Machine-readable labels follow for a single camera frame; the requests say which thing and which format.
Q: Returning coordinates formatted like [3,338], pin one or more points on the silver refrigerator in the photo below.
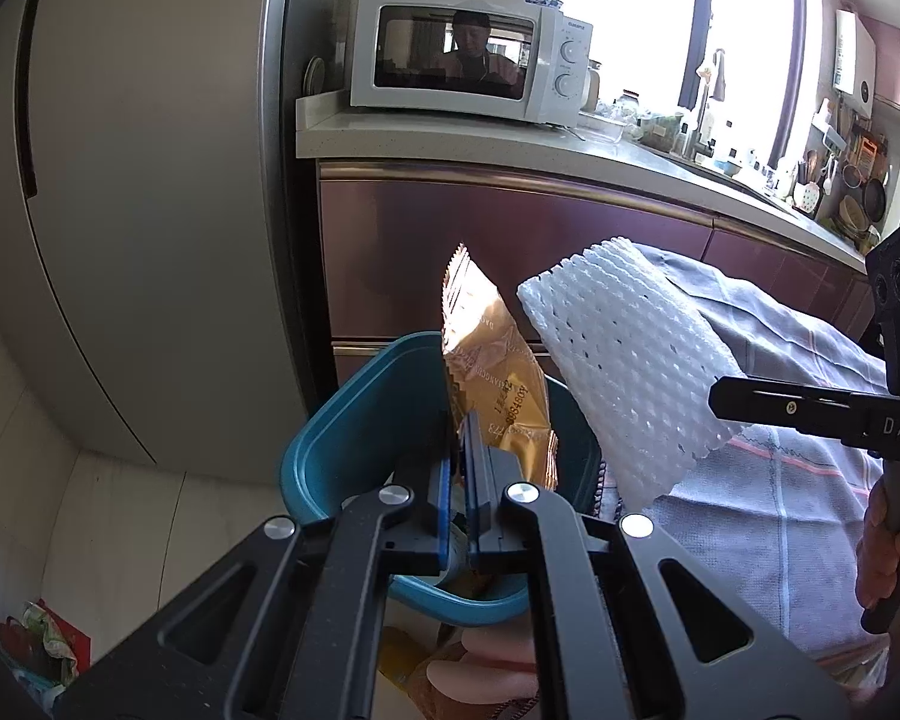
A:
[141,178]

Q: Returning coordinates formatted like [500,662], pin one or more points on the white microwave oven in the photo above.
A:
[521,62]

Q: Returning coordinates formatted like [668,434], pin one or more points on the blue white bowl on microwave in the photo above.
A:
[545,3]

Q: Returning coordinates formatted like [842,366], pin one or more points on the white wall water heater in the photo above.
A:
[855,63]

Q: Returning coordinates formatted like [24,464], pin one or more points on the white kitchen countertop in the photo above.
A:
[327,128]

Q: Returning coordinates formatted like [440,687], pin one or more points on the teal plastic trash bin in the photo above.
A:
[385,411]

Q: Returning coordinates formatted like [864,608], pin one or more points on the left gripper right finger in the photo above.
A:
[583,589]

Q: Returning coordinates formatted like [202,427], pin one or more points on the pink sleeve forearm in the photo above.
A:
[485,672]

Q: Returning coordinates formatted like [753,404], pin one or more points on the chrome kitchen faucet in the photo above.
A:
[711,74]

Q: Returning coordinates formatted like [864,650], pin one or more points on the person's right hand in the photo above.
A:
[878,553]

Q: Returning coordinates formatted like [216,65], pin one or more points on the purple kitchen base cabinets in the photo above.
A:
[389,228]

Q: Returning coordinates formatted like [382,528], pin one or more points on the white foam net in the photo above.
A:
[639,359]

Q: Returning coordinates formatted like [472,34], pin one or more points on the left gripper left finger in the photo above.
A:
[398,529]

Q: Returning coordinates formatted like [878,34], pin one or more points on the grey plaid tablecloth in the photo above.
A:
[775,514]

